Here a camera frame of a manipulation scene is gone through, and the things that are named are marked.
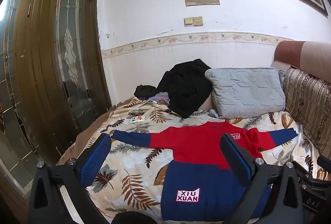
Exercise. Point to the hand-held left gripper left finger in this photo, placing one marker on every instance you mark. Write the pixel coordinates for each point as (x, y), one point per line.
(95, 159)

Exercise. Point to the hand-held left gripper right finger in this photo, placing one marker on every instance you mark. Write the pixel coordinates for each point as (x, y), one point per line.
(239, 162)

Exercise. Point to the red and blue sweater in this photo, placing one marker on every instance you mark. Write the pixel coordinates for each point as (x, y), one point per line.
(196, 146)

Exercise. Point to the leaf print blanket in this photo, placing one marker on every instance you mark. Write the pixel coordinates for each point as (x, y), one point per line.
(134, 151)

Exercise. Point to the small card packet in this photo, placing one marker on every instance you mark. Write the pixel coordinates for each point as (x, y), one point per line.
(137, 119)

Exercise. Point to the grey quilted pillow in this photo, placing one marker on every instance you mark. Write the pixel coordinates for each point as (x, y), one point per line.
(245, 92)

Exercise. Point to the small black cloth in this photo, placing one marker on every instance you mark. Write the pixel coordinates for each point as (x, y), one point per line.
(144, 91)

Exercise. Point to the brown striped cushion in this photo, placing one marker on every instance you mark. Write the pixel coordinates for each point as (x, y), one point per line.
(307, 102)

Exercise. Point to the purple cloth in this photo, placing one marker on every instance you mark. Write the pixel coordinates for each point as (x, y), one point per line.
(160, 98)

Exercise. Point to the black garment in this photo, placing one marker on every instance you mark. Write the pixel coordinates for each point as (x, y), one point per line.
(186, 89)

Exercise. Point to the wooden glass-panel wardrobe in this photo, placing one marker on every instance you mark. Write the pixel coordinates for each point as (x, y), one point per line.
(46, 58)

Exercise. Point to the red and pink headboard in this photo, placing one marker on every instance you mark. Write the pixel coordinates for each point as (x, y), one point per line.
(302, 54)

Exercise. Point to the beige wall switch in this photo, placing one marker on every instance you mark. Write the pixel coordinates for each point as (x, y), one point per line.
(198, 21)
(188, 22)

